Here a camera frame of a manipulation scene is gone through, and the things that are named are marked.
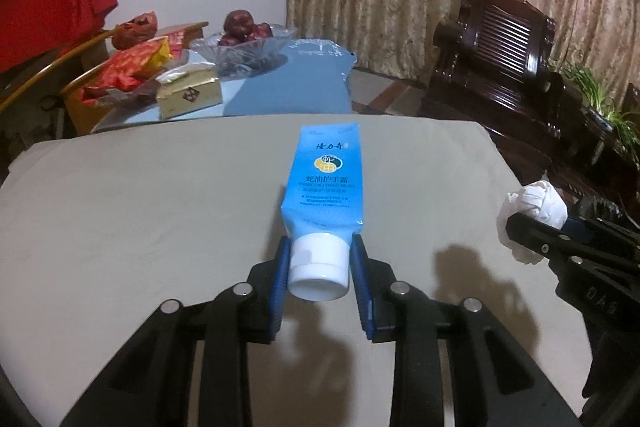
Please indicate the green potted plant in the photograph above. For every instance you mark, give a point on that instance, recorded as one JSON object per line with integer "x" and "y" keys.
{"x": 595, "y": 87}

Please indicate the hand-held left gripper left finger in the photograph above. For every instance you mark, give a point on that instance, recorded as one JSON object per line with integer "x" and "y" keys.
{"x": 280, "y": 287}

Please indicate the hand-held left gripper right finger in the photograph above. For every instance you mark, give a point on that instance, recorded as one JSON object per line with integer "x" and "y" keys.
{"x": 361, "y": 287}

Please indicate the blue hand cream tube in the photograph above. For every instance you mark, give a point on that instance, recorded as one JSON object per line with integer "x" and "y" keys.
{"x": 322, "y": 177}

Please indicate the gold tissue box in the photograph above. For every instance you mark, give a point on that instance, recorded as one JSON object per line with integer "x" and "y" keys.
{"x": 192, "y": 94}

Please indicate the red yellow snack packet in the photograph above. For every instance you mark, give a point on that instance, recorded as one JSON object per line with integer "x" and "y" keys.
{"x": 135, "y": 57}

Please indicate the dark wooden slatted armchair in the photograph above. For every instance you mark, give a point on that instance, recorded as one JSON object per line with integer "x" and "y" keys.
{"x": 495, "y": 47}

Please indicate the dark wooden side table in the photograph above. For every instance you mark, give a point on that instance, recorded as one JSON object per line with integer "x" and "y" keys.
{"x": 575, "y": 147}

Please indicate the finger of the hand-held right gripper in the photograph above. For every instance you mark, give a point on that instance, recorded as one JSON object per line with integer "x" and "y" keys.
{"x": 580, "y": 228}
{"x": 535, "y": 237}

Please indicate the curved wooden chair rail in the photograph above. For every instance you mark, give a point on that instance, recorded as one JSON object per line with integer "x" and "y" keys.
{"x": 185, "y": 28}

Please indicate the yellow cardboard box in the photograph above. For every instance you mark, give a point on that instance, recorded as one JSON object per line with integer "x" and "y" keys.
{"x": 77, "y": 112}

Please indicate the clear glass fruit bowl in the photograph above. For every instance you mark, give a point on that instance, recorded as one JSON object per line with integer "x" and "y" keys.
{"x": 250, "y": 54}

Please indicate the red plastic bag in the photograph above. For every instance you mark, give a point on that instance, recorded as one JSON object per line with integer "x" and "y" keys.
{"x": 132, "y": 32}

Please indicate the large red apple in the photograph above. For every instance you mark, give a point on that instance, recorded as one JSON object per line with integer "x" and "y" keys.
{"x": 239, "y": 23}

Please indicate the white tissue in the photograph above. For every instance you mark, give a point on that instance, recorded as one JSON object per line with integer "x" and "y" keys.
{"x": 537, "y": 204}

